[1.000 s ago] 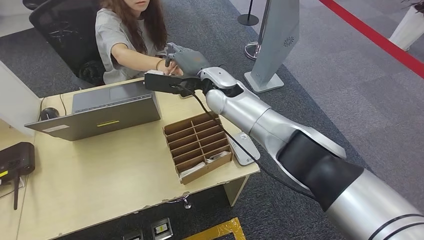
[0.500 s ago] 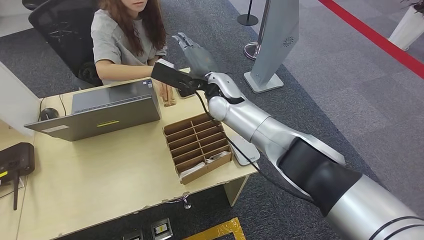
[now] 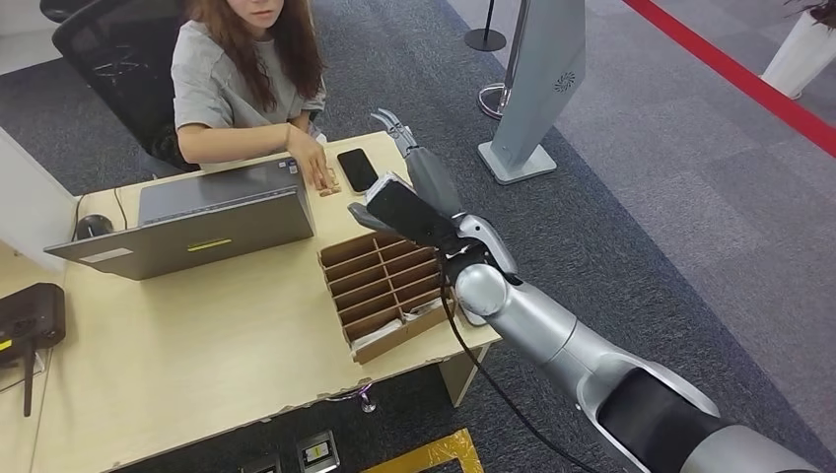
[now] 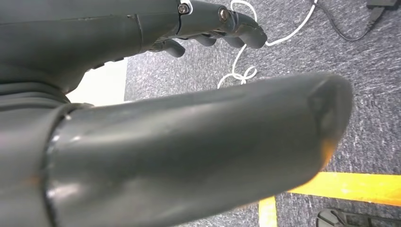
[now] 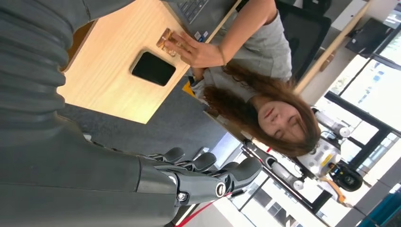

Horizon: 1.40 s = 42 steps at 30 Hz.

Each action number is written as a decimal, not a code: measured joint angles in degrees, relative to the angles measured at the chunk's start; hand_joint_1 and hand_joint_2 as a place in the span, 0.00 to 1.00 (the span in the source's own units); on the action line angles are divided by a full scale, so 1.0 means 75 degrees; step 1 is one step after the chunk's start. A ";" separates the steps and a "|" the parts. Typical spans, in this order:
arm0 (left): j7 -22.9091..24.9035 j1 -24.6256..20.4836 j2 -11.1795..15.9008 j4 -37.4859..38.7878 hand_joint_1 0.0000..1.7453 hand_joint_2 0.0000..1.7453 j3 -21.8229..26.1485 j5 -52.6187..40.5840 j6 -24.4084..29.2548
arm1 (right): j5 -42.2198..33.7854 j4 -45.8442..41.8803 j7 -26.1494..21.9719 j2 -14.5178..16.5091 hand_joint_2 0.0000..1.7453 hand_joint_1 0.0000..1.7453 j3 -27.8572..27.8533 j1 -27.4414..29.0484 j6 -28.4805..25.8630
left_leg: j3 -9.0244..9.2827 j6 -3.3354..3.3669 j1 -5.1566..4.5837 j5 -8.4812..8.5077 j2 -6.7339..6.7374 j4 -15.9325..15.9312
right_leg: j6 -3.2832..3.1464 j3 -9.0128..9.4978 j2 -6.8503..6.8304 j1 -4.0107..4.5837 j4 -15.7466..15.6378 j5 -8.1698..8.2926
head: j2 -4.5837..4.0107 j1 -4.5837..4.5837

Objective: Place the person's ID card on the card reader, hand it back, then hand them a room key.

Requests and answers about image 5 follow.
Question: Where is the black smartphone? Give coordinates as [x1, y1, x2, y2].
[129, 50, 177, 87]

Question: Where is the white humanoid robot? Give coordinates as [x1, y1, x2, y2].
[243, 106, 366, 208]

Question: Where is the person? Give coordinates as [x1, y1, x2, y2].
[163, 0, 322, 157]

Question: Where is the white partition panel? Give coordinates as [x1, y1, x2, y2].
[330, 0, 368, 32]

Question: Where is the black window frame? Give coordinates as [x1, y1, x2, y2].
[324, 91, 401, 171]

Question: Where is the person's thin bracelet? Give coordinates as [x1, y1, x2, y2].
[218, 45, 227, 67]

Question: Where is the red floor tape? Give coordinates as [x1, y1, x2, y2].
[175, 192, 233, 227]

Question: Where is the black mesh office chair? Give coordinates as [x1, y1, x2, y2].
[275, 0, 332, 82]

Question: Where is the grey laptop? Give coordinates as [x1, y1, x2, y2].
[163, 0, 242, 43]

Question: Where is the teal panel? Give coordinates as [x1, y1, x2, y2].
[357, 192, 401, 227]

